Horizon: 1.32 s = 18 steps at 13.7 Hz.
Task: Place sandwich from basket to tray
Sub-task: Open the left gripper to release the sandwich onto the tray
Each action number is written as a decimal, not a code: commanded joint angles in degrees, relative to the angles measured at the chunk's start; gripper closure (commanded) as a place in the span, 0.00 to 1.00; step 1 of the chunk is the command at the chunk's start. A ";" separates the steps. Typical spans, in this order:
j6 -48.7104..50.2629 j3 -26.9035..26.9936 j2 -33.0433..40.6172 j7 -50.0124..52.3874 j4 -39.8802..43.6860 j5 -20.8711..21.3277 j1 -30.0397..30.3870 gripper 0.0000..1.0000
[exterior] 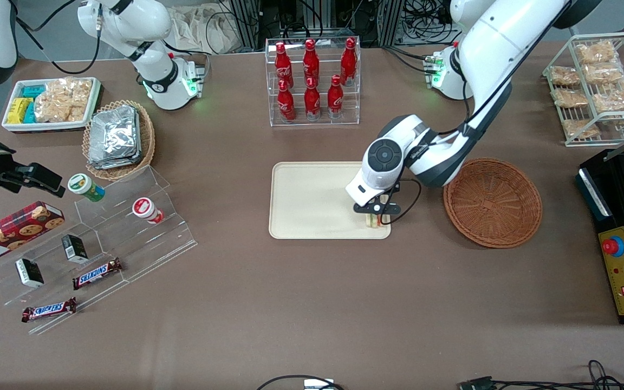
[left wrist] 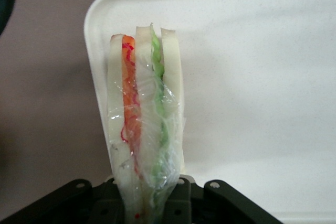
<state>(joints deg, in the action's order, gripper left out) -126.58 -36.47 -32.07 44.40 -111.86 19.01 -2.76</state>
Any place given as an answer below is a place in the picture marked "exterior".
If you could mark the vegetable sandwich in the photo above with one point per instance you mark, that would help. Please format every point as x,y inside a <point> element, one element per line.
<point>374,221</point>

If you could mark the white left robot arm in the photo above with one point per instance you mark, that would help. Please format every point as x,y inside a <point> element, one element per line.
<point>485,43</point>

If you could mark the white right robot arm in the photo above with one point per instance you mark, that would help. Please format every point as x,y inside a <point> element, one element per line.
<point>128,21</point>

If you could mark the cream plastic tray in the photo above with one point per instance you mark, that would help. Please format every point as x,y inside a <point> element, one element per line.
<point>312,200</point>

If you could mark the round brown wicker basket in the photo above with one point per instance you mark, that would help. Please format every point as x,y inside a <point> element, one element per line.
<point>493,206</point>

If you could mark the oval tan wicker basket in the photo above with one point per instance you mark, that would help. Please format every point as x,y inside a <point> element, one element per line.
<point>147,138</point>

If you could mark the red Walkers cookie box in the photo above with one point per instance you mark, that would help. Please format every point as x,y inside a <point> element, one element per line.
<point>14,230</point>

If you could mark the white rectangular bin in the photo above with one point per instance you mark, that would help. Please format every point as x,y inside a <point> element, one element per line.
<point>8,127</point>

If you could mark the green lidded cup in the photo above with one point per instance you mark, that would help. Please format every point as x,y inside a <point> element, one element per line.
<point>84,187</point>

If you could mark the yellow snack packet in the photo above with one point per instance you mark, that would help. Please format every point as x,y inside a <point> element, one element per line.
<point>18,111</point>

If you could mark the small black box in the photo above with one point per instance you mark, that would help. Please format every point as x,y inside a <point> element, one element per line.
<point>29,272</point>
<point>75,248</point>

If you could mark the silver foil packet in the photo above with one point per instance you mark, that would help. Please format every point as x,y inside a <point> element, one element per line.
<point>114,132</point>
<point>111,162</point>

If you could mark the clear bag of crackers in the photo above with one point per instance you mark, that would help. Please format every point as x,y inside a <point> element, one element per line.
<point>63,100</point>

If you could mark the teal snack packet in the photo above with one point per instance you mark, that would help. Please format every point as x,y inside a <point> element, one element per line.
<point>33,90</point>

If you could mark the clear acrylic bottle rack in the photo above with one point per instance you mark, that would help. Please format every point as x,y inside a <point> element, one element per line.
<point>314,123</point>

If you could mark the Snickers chocolate bar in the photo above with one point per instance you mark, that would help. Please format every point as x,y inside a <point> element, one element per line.
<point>49,310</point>
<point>97,274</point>

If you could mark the red and white cup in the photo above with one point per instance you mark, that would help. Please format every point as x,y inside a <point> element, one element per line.
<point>147,209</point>

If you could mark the red cola bottle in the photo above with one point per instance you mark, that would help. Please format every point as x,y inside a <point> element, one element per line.
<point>349,59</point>
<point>286,105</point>
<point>281,62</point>
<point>311,60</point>
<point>335,100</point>
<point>312,103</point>

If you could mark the clear acrylic stepped stand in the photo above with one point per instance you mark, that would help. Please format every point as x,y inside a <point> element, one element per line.
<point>144,244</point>

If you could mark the small white device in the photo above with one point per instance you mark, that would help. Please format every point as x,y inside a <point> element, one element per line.
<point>318,384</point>

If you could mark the clear bag of brown snacks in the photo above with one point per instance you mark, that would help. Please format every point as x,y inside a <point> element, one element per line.
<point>580,129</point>
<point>615,102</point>
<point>596,52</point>
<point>564,76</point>
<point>603,73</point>
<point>569,97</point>

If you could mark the cream cloth bag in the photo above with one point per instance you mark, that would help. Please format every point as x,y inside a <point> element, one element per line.
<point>209,30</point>

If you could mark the red emergency stop button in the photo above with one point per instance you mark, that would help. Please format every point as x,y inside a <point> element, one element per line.
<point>611,246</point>

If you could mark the black appliance with yellow panel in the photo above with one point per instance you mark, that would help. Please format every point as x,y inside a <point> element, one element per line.
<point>621,195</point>

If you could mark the aluminium frame rack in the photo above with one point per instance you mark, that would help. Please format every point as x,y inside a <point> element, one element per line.
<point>247,21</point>

